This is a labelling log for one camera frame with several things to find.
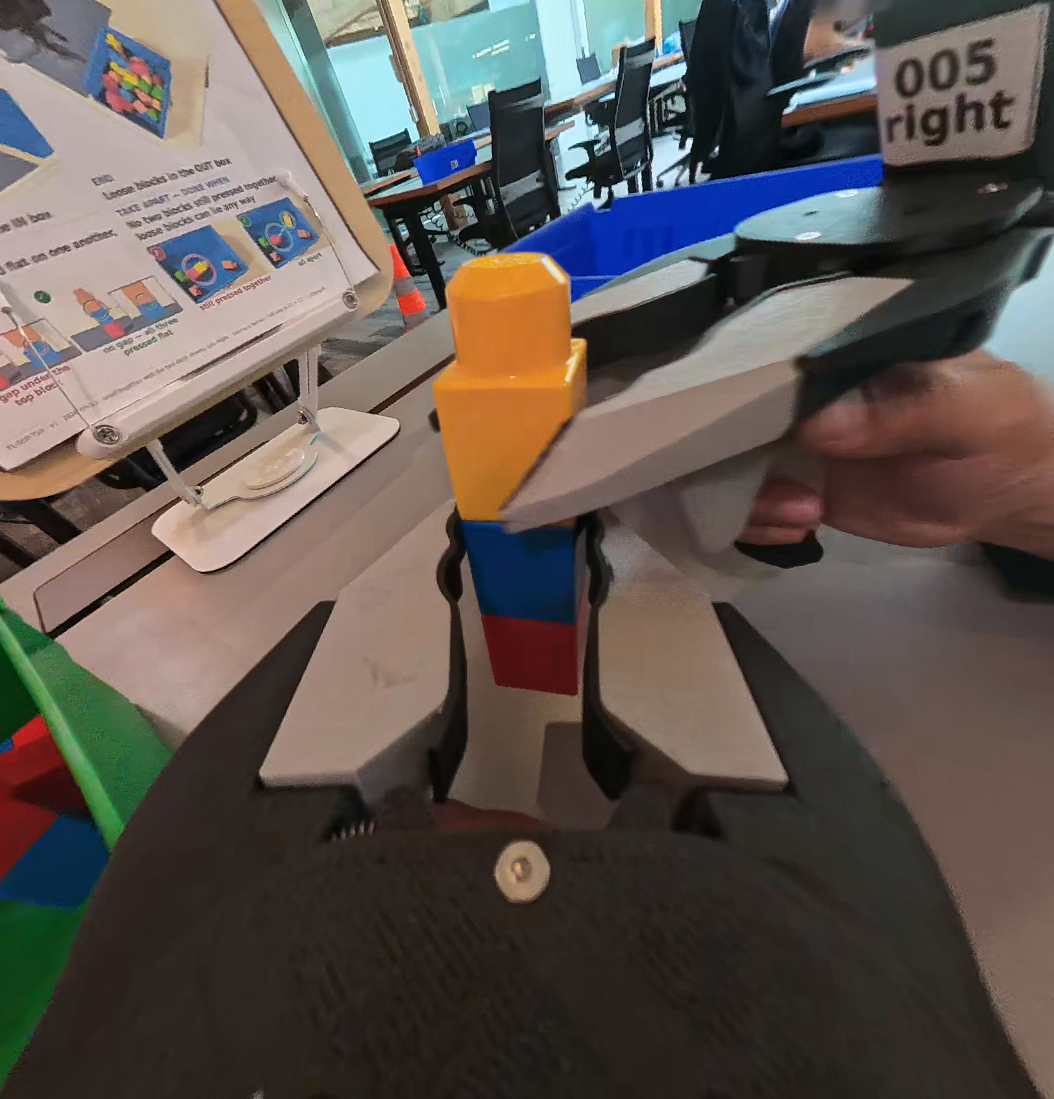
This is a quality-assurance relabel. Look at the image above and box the laminated instruction sheet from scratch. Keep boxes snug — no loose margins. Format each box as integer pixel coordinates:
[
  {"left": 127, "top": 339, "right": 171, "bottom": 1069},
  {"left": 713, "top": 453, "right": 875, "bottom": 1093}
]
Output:
[{"left": 0, "top": 1, "right": 384, "bottom": 473}]

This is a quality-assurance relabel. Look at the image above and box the blue plastic bin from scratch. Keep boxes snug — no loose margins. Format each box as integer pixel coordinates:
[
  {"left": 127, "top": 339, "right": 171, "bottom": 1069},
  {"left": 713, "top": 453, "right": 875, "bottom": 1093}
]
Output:
[
  {"left": 502, "top": 155, "right": 885, "bottom": 307},
  {"left": 414, "top": 141, "right": 482, "bottom": 187}
]

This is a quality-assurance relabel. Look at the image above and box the black office chair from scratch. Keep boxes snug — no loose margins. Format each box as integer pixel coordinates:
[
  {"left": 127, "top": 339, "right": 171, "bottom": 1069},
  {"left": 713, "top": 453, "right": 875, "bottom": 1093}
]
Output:
[
  {"left": 464, "top": 81, "right": 559, "bottom": 250},
  {"left": 567, "top": 38, "right": 659, "bottom": 204}
]

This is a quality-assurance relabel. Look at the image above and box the orange traffic cone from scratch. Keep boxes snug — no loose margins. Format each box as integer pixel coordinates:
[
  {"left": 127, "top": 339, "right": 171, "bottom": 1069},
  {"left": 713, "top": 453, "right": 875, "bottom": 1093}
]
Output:
[{"left": 389, "top": 241, "right": 430, "bottom": 324}]

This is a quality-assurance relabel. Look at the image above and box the wooden document stand white base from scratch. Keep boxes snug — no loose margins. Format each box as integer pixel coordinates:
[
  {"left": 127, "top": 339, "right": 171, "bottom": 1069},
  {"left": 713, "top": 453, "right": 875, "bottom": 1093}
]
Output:
[{"left": 0, "top": 1, "right": 401, "bottom": 575}]

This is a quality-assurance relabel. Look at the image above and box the person's right hand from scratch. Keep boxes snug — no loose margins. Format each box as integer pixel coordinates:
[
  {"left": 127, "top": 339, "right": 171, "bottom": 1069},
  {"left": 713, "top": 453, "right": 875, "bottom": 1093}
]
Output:
[{"left": 742, "top": 353, "right": 1054, "bottom": 568}]

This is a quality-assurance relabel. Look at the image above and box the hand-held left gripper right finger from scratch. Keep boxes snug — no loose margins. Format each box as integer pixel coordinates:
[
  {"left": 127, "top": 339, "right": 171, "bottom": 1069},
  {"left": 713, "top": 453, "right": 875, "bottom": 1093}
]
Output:
[{"left": 579, "top": 516, "right": 789, "bottom": 805}]

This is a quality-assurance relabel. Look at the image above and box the yellow mega block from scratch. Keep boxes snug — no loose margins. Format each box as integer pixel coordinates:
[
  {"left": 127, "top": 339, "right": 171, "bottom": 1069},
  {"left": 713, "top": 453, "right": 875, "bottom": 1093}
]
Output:
[{"left": 433, "top": 255, "right": 590, "bottom": 523}]

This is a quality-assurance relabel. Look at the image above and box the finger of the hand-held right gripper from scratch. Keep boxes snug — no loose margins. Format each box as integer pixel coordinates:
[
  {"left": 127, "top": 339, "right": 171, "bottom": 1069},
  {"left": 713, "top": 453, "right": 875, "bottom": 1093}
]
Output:
[
  {"left": 567, "top": 255, "right": 720, "bottom": 370},
  {"left": 500, "top": 275, "right": 916, "bottom": 532}
]

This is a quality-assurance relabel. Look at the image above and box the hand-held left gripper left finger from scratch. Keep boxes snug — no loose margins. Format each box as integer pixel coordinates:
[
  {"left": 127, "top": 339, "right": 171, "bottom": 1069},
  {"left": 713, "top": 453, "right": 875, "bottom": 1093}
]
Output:
[{"left": 261, "top": 516, "right": 471, "bottom": 805}]

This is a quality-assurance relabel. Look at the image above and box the green plastic bin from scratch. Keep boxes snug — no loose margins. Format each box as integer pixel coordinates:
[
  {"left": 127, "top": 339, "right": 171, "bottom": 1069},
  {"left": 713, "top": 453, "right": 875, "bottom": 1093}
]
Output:
[{"left": 0, "top": 581, "right": 173, "bottom": 1099}]

